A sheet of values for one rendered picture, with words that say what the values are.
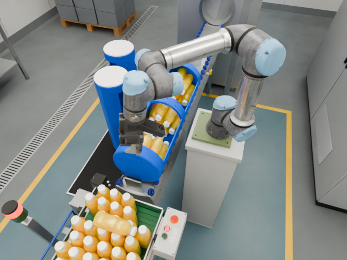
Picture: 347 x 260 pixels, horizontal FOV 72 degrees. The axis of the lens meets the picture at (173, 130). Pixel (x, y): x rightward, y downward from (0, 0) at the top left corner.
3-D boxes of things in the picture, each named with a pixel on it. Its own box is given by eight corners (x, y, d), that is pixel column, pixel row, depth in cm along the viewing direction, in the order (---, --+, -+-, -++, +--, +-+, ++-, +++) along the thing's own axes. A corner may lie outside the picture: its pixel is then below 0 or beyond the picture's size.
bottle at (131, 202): (131, 220, 133) (127, 206, 118) (122, 213, 135) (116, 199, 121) (139, 209, 137) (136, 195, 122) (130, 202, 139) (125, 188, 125)
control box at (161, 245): (186, 220, 122) (187, 213, 115) (173, 262, 110) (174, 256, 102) (168, 214, 124) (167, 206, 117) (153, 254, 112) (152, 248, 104)
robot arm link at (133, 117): (145, 97, 80) (148, 114, 74) (144, 108, 83) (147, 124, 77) (122, 98, 78) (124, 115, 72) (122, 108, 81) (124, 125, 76)
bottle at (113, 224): (94, 211, 107) (132, 224, 104) (101, 209, 114) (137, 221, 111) (89, 227, 106) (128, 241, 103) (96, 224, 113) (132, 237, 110)
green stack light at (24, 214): (31, 211, 108) (26, 207, 105) (21, 225, 104) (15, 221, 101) (19, 207, 110) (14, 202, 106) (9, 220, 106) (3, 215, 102)
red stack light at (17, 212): (26, 207, 105) (21, 203, 102) (15, 221, 101) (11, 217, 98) (14, 202, 106) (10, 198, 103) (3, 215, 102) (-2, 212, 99)
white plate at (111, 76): (94, 88, 183) (94, 90, 184) (130, 83, 187) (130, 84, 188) (93, 67, 200) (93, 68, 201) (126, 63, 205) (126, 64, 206)
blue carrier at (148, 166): (199, 94, 193) (202, 63, 172) (161, 188, 139) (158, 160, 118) (166, 86, 199) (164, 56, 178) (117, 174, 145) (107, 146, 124)
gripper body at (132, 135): (119, 132, 89) (118, 108, 81) (142, 131, 91) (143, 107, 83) (120, 148, 84) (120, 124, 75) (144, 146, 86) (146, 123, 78)
